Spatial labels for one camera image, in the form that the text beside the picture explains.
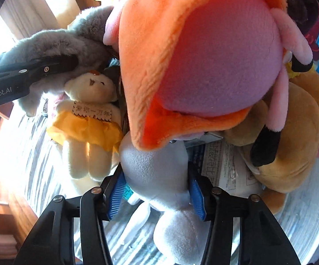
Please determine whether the brown bear plush toy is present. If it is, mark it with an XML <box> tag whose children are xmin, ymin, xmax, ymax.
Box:
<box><xmin>223</xmin><ymin>72</ymin><xmax>319</xmax><ymax>216</ymax></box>

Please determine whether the beige curtain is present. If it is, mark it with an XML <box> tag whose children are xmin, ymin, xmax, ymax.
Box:
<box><xmin>0</xmin><ymin>0</ymin><xmax>102</xmax><ymax>42</ymax></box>

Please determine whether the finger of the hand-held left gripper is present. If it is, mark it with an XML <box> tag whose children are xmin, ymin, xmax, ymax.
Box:
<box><xmin>0</xmin><ymin>55</ymin><xmax>78</xmax><ymax>82</ymax></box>

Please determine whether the wooden furniture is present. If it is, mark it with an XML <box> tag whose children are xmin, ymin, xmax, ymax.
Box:
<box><xmin>0</xmin><ymin>196</ymin><xmax>38</xmax><ymax>254</ymax></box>

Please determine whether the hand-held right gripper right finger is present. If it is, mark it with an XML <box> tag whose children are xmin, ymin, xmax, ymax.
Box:
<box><xmin>187</xmin><ymin>168</ymin><xmax>301</xmax><ymax>265</ymax></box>

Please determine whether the orange pink plush toy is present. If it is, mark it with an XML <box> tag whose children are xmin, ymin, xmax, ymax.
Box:
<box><xmin>92</xmin><ymin>0</ymin><xmax>315</xmax><ymax>166</ymax></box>

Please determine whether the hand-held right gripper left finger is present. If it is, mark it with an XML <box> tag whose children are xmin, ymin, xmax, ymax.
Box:
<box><xmin>14</xmin><ymin>167</ymin><xmax>127</xmax><ymax>265</ymax></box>

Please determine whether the grey plush toy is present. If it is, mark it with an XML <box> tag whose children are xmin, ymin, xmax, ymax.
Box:
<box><xmin>0</xmin><ymin>6</ymin><xmax>116</xmax><ymax>118</ymax></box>

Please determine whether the white goose plush toy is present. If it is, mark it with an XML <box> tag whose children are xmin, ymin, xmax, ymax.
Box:
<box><xmin>118</xmin><ymin>138</ymin><xmax>212</xmax><ymax>265</ymax></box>

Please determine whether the striped blue grey blanket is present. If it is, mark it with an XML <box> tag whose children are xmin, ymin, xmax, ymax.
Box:
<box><xmin>0</xmin><ymin>108</ymin><xmax>319</xmax><ymax>265</ymax></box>

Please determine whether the cream bear yellow dress plush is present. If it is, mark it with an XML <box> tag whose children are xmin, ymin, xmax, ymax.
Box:
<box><xmin>47</xmin><ymin>70</ymin><xmax>124</xmax><ymax>181</ymax></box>

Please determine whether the white printed medicine box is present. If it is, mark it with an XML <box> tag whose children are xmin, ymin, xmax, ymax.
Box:
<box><xmin>187</xmin><ymin>132</ymin><xmax>263</xmax><ymax>199</ymax></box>

